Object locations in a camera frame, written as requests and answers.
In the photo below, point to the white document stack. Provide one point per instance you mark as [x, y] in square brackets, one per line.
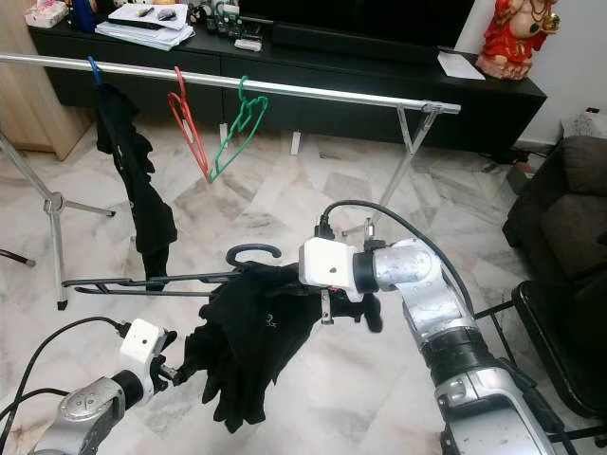
[142, 39]

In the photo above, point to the steel clothes rack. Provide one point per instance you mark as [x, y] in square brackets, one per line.
[341, 95]

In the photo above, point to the red Buddha figurine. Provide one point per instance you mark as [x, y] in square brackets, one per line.
[512, 43]

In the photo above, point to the green hanger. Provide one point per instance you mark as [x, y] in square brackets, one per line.
[220, 167]

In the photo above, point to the light wooden cabinet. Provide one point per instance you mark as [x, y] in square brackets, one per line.
[24, 104]

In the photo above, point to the dark extension power box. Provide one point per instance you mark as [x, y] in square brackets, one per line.
[519, 175]

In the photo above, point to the black metal furniture leg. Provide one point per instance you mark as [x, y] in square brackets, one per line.
[9, 256]

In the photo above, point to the red hanger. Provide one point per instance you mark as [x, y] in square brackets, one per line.
[203, 165]

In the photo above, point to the black shirt with green logo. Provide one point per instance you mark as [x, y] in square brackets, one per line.
[247, 351]

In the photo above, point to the lace-covered side table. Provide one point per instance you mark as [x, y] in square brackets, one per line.
[588, 123]

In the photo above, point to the black TV console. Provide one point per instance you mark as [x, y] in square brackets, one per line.
[341, 123]

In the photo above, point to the blue bottle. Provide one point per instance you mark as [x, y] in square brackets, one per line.
[81, 14]

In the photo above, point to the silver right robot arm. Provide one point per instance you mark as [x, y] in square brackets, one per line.
[436, 313]

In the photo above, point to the black hanger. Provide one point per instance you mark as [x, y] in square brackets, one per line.
[258, 246]

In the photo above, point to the black folding chair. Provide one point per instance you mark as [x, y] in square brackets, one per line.
[569, 341]

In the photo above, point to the plain black shirt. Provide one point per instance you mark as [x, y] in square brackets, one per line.
[142, 190]

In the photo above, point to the cluster of black remotes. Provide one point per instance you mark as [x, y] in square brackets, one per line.
[218, 21]

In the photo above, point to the small white device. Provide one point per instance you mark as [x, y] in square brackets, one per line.
[247, 44]

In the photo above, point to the pink tissue box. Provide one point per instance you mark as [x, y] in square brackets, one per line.
[45, 14]

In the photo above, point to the brown fabric sofa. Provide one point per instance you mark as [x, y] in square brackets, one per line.
[560, 209]

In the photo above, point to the blue hanger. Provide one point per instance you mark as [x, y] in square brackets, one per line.
[97, 74]

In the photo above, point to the black television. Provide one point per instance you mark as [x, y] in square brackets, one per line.
[351, 17]

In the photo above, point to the black soundbar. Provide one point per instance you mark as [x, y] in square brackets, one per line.
[351, 43]

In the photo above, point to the white paper sheet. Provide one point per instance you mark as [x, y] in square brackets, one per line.
[460, 66]

